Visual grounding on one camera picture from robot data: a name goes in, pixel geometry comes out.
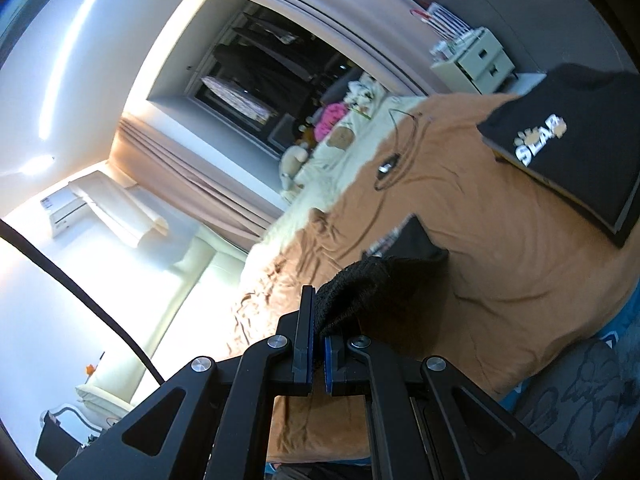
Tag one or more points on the bear print pillow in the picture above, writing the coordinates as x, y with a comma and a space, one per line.
342, 139

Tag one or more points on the person's grey patterned pants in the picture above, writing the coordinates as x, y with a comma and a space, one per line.
575, 410

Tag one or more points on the pink plush cloth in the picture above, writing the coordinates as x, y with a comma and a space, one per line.
332, 117

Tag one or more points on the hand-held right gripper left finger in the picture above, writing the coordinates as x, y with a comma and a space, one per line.
311, 355

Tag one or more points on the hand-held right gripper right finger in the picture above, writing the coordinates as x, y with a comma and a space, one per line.
328, 365

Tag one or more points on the white nightstand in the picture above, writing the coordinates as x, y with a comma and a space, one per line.
475, 62

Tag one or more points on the white hanging cloth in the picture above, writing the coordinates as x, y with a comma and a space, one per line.
125, 215

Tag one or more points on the cream plush toy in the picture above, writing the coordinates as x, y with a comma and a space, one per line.
294, 165

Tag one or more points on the black and white plush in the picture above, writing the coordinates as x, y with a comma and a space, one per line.
361, 92

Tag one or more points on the cream padded headboard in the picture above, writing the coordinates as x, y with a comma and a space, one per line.
200, 300

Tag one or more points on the blue printed bed sheet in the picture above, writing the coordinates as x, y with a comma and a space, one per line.
615, 335

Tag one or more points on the stack of printed black clothes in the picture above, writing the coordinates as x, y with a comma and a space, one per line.
575, 160

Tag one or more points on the striped paper bag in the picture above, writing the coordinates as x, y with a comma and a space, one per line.
442, 20

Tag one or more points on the ceiling light strip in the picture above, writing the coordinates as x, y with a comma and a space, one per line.
70, 60

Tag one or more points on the cream duvet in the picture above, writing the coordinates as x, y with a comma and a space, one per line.
325, 180

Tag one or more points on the small orange ornament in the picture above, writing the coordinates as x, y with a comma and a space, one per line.
91, 368

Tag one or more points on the floral hanging garment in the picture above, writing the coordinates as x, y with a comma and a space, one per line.
240, 97

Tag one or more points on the white air conditioner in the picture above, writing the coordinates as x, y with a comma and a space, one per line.
62, 207

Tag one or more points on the brown blanket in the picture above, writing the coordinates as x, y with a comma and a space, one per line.
500, 260

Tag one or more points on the black T-shirt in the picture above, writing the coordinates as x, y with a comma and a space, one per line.
390, 290

